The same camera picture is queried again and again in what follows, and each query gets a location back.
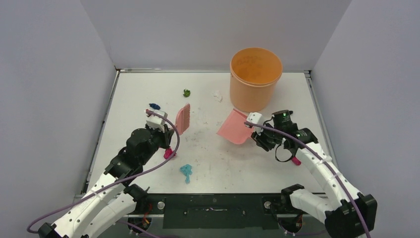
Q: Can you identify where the white paper scrap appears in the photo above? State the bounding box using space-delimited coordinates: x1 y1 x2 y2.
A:
212 90 223 103

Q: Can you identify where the pink plastic dustpan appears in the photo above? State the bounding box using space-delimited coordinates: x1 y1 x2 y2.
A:
217 109 253 145

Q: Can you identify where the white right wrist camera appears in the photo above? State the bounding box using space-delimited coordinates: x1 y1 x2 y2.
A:
245 112 264 128

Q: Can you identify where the orange plastic bucket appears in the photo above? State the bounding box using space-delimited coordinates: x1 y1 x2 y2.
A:
229 47 283 112

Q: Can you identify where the pink plastic hand brush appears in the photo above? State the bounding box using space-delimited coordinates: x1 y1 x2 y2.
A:
175 104 191 135

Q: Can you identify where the blue paper scrap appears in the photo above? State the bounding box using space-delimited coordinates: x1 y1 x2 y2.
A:
149 103 161 110

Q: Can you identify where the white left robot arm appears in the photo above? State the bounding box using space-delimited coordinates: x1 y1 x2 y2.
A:
37 125 174 238

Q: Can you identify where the teal paper scrap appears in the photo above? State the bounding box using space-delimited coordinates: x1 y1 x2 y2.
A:
180 164 193 184

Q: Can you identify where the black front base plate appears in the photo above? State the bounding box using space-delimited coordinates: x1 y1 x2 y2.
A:
125 193 303 230

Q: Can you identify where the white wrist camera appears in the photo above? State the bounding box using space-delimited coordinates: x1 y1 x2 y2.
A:
146 109 167 132
245 112 264 128

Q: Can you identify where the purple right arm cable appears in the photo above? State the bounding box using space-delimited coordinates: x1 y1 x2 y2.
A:
244 121 372 238

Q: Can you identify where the magenta crumpled paper scrap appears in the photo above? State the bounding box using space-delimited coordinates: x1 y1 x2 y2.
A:
163 147 176 160

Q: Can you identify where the green paper scrap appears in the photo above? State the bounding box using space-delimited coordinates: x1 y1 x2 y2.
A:
183 89 191 98

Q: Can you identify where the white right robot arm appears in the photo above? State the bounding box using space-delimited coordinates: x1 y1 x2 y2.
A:
245 110 377 238

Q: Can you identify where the magenta paper scrap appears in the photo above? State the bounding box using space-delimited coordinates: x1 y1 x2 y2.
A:
291 157 302 166
163 147 176 160

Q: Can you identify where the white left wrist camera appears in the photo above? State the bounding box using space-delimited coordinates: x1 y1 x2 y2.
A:
146 109 167 132

